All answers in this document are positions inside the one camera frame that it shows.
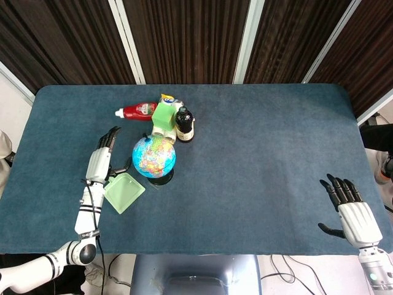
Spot red ketchup bottle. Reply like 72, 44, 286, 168
114, 102, 158, 122

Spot black trouser leg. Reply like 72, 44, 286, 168
359, 122, 393, 152

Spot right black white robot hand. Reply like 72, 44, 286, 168
317, 173, 384, 248

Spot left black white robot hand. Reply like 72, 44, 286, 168
85, 125, 133, 184

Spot white yellow snack bag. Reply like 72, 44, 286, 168
158, 93, 186, 110

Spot blue globe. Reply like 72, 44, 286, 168
131, 132, 177, 186

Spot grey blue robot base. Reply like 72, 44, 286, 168
130, 254, 262, 295

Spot white partition post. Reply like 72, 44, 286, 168
0, 60, 36, 103
357, 91, 393, 126
232, 0, 262, 85
302, 0, 362, 84
107, 0, 147, 85

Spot brown ribbed wall panel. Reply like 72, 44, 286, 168
0, 0, 137, 95
244, 0, 352, 85
122, 0, 252, 85
309, 0, 393, 119

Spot blue tablecloth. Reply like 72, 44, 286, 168
0, 83, 391, 256

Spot light green plastic dustpan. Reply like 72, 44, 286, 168
103, 172, 147, 215

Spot grey orange shoe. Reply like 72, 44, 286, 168
375, 151, 393, 186

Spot dark glass bottle with label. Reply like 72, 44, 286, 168
174, 106, 195, 144

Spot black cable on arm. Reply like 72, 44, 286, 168
80, 178, 107, 295

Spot black floor cables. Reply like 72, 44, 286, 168
260, 254, 328, 295
106, 253, 136, 287

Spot beige rounded object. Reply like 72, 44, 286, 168
0, 130, 15, 198

